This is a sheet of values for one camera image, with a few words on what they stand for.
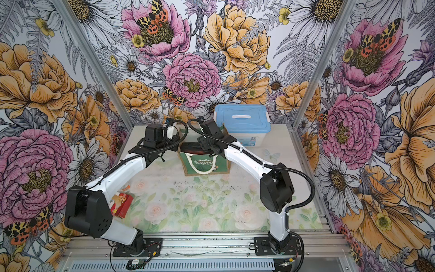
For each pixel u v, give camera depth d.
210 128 0.65
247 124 0.99
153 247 0.74
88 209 0.43
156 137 0.66
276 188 0.48
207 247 0.76
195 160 0.87
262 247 0.74
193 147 0.87
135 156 0.57
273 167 0.50
